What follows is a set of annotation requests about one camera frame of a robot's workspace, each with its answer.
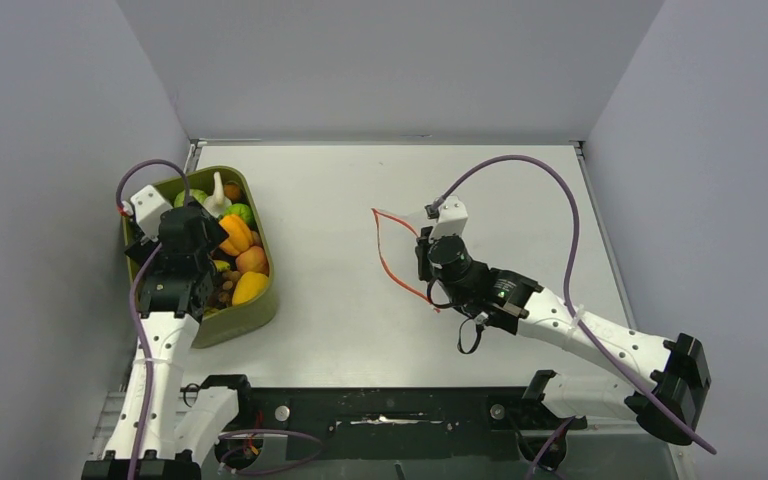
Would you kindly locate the yellow toy lemon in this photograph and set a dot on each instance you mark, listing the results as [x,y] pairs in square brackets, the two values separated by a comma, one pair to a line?
[248,287]

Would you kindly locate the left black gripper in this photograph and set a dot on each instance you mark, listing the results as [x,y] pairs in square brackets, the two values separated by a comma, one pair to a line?
[143,251]

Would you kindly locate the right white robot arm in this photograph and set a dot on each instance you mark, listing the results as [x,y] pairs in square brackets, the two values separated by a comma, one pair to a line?
[660,383]

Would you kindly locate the small orange toy fruit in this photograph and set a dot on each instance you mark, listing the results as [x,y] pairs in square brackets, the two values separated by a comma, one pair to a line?
[233,192]

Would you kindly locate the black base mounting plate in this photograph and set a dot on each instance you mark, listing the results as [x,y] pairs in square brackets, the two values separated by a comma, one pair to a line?
[498,423]

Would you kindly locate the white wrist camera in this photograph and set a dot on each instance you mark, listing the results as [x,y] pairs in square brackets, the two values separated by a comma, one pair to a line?
[449,217]
[147,206]

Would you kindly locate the orange toy bell pepper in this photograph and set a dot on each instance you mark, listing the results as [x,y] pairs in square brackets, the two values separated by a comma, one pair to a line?
[240,237]

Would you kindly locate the yellow toy bell pepper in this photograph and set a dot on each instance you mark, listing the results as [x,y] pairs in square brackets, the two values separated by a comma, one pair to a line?
[222,266]

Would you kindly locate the peach toy fruit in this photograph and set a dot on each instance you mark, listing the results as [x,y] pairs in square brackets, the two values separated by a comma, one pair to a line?
[253,259]

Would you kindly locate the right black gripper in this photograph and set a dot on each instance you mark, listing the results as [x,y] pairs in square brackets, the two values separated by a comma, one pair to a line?
[424,271]

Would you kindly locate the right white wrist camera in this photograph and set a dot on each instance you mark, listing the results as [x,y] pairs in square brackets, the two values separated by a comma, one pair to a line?
[449,217]

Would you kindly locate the clear zip bag orange zipper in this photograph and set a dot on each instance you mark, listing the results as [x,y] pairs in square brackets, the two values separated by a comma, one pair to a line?
[395,236]

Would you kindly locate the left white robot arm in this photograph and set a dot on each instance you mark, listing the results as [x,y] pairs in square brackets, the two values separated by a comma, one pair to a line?
[151,440]

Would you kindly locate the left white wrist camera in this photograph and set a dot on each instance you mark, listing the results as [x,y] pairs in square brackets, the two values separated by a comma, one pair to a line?
[147,206]

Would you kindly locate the white toy garlic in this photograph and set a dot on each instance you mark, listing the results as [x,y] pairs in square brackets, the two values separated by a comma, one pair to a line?
[217,202]

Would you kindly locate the olive green food bin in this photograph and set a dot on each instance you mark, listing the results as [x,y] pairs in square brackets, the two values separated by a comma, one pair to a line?
[227,323]

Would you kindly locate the light green toy lettuce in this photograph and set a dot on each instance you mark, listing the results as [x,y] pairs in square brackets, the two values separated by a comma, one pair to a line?
[194,194]

